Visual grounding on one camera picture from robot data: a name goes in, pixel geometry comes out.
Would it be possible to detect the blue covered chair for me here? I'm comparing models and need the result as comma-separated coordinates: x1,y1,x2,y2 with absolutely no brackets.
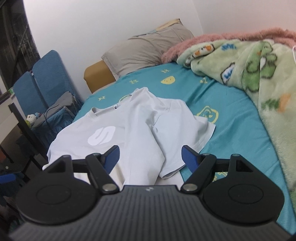
13,72,49,119
31,50,84,121

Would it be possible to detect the grey cloth on chair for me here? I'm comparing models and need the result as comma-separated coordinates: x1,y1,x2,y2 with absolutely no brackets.
32,91,78,128

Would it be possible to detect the light grey printed t-shirt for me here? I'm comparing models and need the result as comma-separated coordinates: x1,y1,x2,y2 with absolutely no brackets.
47,87,215,187

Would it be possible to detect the small plush toy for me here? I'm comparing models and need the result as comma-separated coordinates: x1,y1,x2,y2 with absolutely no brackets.
25,113,41,128

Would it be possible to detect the pink fluffy blanket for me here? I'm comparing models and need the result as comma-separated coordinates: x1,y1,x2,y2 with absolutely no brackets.
161,28,296,64

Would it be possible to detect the grey pillow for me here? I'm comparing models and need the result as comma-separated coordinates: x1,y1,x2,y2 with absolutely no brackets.
101,19,194,80

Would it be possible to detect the green cartoon fleece blanket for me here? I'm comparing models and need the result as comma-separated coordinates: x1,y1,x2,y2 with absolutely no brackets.
176,39,296,188

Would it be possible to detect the black cable on chair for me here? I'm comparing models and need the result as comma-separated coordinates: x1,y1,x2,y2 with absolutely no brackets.
43,101,68,140

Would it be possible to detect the white desk black frame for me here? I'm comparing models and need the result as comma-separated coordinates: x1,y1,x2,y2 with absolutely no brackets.
1,92,47,182

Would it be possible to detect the dark barred window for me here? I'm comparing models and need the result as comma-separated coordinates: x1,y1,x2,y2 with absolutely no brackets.
0,0,40,90

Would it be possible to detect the teal patterned bed sheet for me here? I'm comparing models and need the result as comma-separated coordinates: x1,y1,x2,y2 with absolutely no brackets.
77,63,295,233

